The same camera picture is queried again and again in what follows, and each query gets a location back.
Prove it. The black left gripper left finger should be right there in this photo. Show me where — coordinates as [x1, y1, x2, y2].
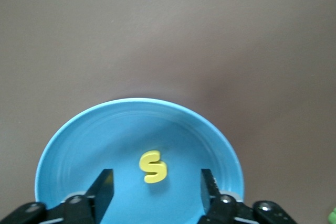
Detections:
[48, 168, 114, 224]

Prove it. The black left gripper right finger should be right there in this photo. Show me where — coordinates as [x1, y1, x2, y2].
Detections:
[201, 168, 254, 224]

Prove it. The yellow foam letter S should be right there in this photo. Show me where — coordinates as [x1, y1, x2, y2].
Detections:
[138, 150, 168, 184]

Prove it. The green foam letter u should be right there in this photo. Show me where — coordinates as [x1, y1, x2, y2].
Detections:
[327, 206, 336, 224]

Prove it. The blue round plate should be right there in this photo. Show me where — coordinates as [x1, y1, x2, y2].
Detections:
[34, 98, 245, 224]

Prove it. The brown table cloth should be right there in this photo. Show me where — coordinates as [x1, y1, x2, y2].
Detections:
[0, 0, 336, 224]

